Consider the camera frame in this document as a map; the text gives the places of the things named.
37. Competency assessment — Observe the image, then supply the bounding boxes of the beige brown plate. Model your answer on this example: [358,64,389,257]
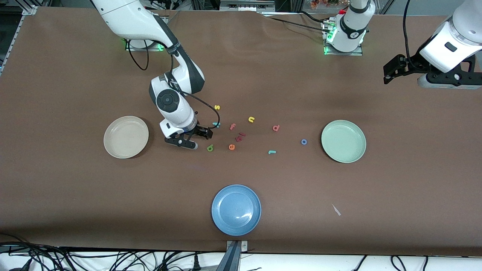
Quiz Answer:
[103,116,149,159]

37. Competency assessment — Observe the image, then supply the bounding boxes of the blue plate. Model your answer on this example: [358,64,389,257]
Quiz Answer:
[211,184,262,237]

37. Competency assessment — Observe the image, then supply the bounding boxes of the light green plate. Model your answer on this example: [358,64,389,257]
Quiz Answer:
[321,120,367,164]

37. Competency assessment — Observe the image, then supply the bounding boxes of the orange flowers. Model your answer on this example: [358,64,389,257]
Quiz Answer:
[311,0,349,9]

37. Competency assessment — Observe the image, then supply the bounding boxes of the brown table cover sheet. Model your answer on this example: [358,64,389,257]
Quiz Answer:
[0,7,482,257]

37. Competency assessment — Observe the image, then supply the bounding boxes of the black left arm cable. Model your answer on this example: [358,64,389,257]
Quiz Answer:
[402,0,418,69]

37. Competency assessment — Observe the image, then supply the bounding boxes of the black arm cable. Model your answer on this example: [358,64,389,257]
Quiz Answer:
[402,0,418,69]
[127,38,222,131]

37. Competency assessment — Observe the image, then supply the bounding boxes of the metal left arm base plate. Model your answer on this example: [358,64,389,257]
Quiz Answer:
[323,42,364,56]

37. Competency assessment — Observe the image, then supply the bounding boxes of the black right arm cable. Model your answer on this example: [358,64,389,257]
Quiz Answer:
[127,38,222,131]

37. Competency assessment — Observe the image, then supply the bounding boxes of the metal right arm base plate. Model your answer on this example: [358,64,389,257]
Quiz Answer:
[125,38,167,52]

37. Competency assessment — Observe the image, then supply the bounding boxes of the black cable on table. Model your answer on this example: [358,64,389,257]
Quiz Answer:
[268,11,332,33]

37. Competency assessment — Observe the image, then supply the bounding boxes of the grey camera mount pole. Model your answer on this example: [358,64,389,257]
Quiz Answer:
[217,240,249,271]

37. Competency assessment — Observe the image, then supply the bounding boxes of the aluminium frame bar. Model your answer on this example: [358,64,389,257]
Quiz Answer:
[220,0,276,12]

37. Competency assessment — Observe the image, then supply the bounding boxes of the aluminium table rail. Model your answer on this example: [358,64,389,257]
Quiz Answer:
[0,5,38,76]

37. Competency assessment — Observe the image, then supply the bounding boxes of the black floor cable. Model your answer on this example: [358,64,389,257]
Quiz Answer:
[0,243,57,257]

